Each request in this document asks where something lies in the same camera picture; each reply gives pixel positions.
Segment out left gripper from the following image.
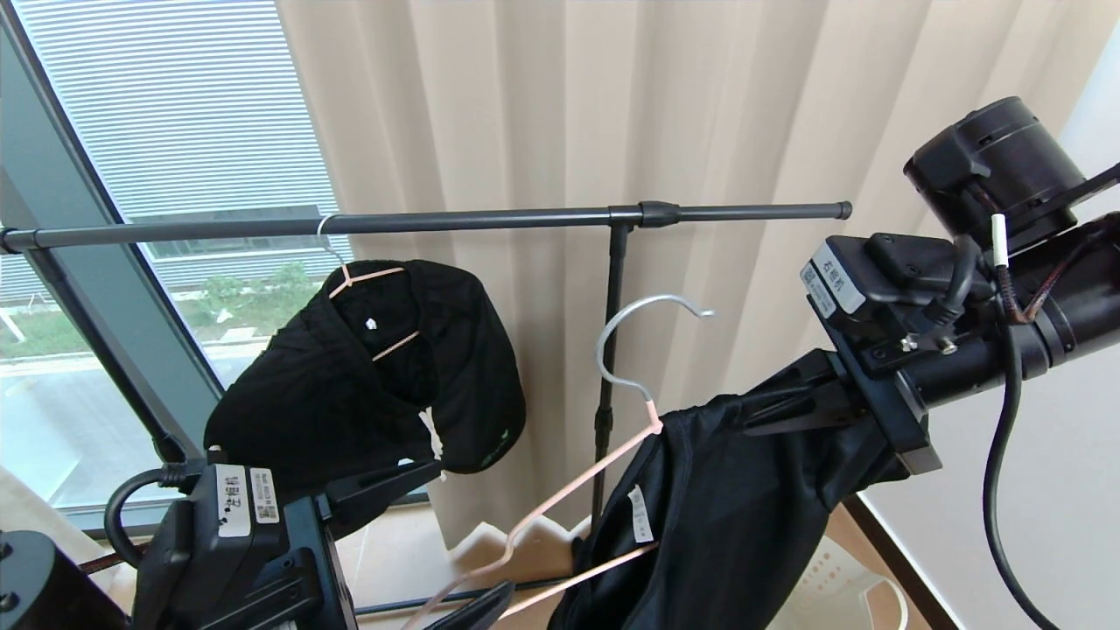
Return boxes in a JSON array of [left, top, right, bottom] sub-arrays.
[[262, 459, 517, 630]]

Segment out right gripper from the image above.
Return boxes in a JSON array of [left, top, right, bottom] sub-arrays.
[[744, 219, 1120, 478]]

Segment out black garment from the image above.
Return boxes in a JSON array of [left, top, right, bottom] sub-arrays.
[[547, 389, 911, 630]]

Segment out pink clothes hanger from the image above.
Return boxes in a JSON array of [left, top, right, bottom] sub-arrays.
[[315, 214, 421, 362], [401, 294, 715, 630]]

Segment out black shorts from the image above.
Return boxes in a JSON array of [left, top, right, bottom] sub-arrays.
[[203, 258, 528, 500]]

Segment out white laundry basket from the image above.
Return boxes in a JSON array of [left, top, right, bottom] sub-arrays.
[[770, 534, 911, 630]]

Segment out black clothes rack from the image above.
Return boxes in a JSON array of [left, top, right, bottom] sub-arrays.
[[0, 201, 854, 618]]

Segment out beige curtain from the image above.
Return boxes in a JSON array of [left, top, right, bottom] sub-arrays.
[[276, 0, 1120, 548], [0, 468, 115, 570]]

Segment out window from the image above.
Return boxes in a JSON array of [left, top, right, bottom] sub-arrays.
[[0, 0, 430, 535]]

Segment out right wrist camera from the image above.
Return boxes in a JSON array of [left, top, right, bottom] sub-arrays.
[[801, 232, 998, 351]]

